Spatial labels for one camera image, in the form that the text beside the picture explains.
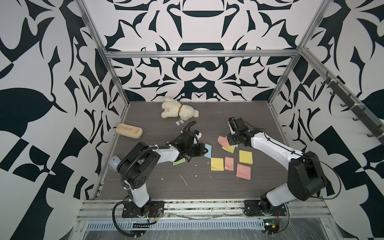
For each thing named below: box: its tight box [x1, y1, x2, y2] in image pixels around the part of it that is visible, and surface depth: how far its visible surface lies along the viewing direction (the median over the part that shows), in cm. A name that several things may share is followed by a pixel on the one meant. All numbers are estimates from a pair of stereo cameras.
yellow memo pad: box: [210, 157, 224, 171], surface depth 91 cm
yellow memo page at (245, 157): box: [239, 150, 253, 165], surface depth 93 cm
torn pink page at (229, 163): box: [224, 156, 234, 171], surface depth 91 cm
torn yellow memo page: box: [221, 145, 236, 154], surface depth 96 cm
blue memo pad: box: [204, 143, 212, 159], surface depth 91 cm
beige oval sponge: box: [115, 123, 146, 139], surface depth 101 cm
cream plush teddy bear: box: [161, 97, 199, 121], surface depth 107 cm
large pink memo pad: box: [236, 163, 251, 181], surface depth 87 cm
